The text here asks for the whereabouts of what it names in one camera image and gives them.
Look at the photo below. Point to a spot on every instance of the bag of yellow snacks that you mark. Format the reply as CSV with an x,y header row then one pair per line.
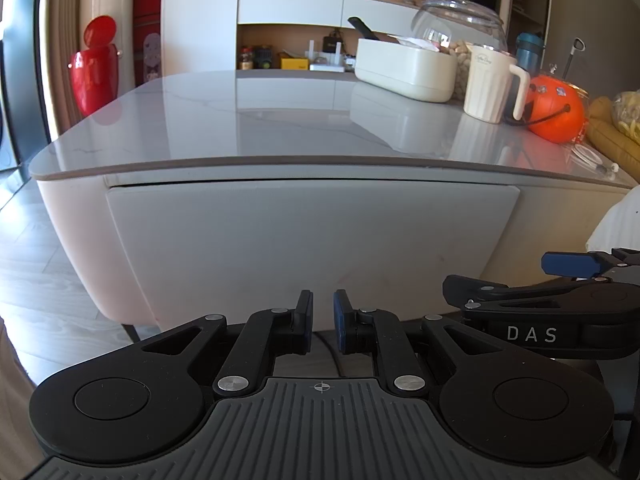
x,y
626,114

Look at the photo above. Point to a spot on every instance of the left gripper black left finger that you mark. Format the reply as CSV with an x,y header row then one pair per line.
x,y
267,335

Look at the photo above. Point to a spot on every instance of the white wall shelf unit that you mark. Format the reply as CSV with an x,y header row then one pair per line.
x,y
320,7

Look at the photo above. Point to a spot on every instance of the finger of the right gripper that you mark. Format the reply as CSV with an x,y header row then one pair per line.
x,y
587,264

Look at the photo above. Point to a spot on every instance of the glass jar with lid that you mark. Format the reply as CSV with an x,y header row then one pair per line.
x,y
456,25

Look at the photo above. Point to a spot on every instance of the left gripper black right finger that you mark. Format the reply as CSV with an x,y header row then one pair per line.
x,y
380,335

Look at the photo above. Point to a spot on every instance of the white oblong storage box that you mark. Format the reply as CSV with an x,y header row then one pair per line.
x,y
418,74

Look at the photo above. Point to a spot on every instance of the orange pumpkin bucket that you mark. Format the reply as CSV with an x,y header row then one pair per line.
x,y
555,110

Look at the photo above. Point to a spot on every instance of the skateboard with cartoon print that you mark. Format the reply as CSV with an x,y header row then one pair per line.
x,y
152,57

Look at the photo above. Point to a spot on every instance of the wooden drawer white front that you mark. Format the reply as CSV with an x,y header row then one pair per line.
x,y
238,247

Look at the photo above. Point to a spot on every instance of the yellow box on shelf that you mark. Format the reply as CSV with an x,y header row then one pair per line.
x,y
294,63

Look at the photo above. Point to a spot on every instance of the blue thermos bottle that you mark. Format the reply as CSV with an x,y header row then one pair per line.
x,y
529,51

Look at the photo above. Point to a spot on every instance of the red trash bin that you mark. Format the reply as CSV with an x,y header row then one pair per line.
x,y
94,70

